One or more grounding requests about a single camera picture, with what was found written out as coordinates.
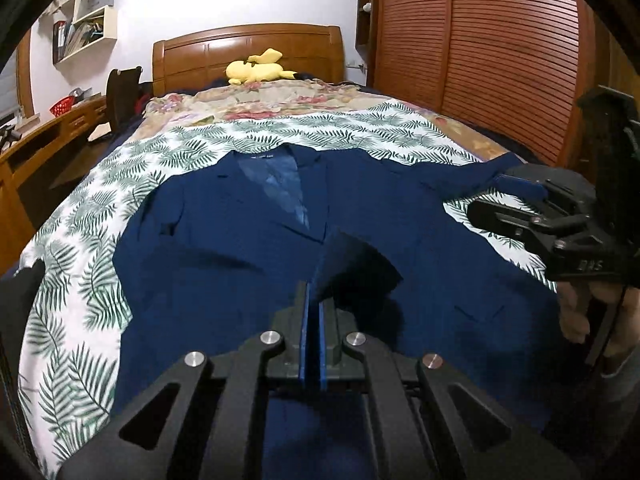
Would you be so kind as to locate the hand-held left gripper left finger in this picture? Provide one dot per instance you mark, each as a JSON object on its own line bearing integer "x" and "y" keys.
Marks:
{"x": 302, "y": 340}

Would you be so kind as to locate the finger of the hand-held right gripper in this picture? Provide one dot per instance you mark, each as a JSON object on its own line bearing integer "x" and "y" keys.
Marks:
{"x": 560, "y": 185}
{"x": 505, "y": 222}

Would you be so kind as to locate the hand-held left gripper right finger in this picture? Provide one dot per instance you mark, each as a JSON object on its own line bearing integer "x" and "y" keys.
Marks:
{"x": 323, "y": 345}

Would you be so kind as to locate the navy blue suit jacket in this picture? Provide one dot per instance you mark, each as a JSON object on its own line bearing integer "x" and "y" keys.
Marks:
{"x": 225, "y": 260}

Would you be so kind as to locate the person's right hand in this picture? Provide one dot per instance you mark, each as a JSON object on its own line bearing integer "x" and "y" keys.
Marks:
{"x": 572, "y": 310}

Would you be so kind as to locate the brown patterned bedspread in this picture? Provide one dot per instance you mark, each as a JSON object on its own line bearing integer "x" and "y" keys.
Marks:
{"x": 475, "y": 140}

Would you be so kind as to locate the wooden door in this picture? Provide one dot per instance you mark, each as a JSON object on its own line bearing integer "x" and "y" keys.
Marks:
{"x": 612, "y": 60}

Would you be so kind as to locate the wooden louvered wardrobe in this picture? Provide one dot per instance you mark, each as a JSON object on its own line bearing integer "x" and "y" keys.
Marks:
{"x": 475, "y": 45}

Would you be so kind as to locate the green leaf print bedsheet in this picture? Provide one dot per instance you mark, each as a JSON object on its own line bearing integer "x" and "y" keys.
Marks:
{"x": 75, "y": 310}

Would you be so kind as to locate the wooden open shelf unit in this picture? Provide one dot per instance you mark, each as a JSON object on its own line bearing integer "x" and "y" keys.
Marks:
{"x": 364, "y": 30}

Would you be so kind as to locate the floral blanket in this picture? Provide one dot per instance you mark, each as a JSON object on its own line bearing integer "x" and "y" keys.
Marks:
{"x": 260, "y": 100}

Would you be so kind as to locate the yellow plush toy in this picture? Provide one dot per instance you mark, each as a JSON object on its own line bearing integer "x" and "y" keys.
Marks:
{"x": 252, "y": 71}

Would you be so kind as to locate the wooden bed headboard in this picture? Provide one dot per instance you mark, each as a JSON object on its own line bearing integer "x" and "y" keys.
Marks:
{"x": 200, "y": 55}

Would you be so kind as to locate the dark wooden chair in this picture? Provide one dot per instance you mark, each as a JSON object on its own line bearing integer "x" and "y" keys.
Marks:
{"x": 120, "y": 97}

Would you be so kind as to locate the wooden desk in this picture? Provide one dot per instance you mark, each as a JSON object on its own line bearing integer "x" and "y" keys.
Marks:
{"x": 45, "y": 145}

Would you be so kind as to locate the red basket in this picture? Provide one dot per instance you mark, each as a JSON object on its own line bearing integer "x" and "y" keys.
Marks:
{"x": 61, "y": 106}

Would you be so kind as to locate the row of books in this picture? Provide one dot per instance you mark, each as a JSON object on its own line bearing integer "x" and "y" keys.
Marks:
{"x": 80, "y": 35}

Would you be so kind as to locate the window with blinds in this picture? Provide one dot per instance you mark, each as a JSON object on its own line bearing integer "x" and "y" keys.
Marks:
{"x": 12, "y": 95}

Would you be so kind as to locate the wall power outlet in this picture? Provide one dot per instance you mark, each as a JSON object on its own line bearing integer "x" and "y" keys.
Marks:
{"x": 355, "y": 65}

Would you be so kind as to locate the white wall shelf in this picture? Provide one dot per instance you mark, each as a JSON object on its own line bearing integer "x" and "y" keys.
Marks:
{"x": 110, "y": 22}

